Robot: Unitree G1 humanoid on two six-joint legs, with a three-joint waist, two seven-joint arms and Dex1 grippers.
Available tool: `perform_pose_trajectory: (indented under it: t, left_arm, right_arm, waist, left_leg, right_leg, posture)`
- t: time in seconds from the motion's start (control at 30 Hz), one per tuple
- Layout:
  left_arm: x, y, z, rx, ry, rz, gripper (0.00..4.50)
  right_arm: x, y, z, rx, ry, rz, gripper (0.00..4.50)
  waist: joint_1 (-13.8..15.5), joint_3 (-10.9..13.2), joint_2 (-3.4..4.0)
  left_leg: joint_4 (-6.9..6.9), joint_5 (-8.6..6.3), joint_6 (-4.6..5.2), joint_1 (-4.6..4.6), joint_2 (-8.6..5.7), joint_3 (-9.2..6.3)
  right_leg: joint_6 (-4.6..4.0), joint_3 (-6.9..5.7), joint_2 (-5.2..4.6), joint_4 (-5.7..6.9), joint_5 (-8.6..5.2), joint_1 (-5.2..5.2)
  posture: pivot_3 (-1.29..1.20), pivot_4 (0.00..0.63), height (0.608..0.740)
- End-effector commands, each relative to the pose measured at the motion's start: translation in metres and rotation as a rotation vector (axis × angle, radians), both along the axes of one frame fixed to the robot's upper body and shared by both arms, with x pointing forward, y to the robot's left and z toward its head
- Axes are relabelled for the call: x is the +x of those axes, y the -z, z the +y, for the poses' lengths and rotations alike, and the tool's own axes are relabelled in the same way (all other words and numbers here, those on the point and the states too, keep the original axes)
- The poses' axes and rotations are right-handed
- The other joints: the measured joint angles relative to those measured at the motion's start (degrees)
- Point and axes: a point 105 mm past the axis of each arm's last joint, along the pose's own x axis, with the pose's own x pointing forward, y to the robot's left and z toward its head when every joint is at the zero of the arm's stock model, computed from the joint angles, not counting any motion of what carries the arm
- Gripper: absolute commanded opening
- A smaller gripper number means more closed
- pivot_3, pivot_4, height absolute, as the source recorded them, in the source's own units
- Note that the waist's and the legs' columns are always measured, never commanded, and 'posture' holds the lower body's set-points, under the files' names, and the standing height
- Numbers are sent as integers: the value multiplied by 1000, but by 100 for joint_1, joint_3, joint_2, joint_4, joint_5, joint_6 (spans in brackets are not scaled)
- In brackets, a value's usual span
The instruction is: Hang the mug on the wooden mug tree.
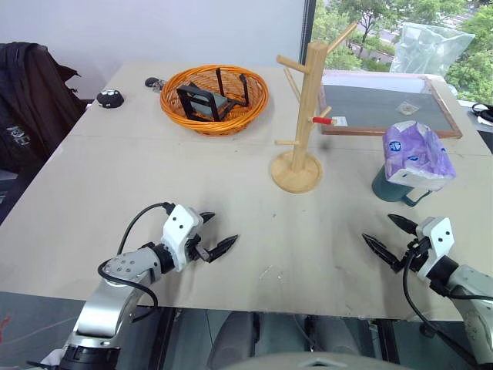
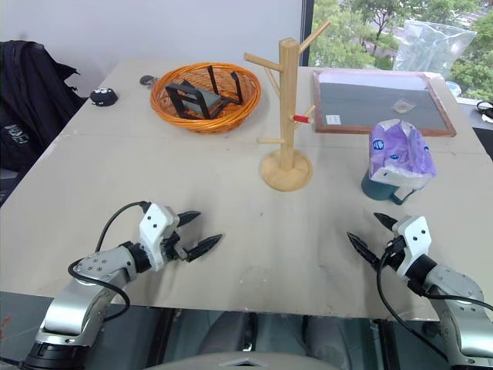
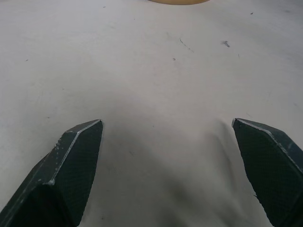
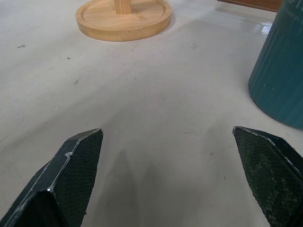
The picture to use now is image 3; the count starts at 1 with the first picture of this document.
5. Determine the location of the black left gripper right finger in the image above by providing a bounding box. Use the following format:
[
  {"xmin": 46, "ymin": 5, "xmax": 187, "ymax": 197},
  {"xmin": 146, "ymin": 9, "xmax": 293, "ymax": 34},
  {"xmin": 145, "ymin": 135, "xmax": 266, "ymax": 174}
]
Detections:
[{"xmin": 232, "ymin": 118, "xmax": 303, "ymax": 227}]

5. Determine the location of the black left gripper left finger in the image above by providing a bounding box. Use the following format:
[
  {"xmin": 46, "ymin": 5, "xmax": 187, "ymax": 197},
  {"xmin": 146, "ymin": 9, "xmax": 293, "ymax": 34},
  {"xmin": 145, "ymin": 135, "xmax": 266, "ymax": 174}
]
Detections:
[{"xmin": 0, "ymin": 119, "xmax": 104, "ymax": 227}]

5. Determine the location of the yellow round object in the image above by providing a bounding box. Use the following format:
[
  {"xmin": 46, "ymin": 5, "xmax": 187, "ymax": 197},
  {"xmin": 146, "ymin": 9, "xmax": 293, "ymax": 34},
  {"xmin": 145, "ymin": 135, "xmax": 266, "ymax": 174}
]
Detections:
[{"xmin": 148, "ymin": 0, "xmax": 210, "ymax": 5}]

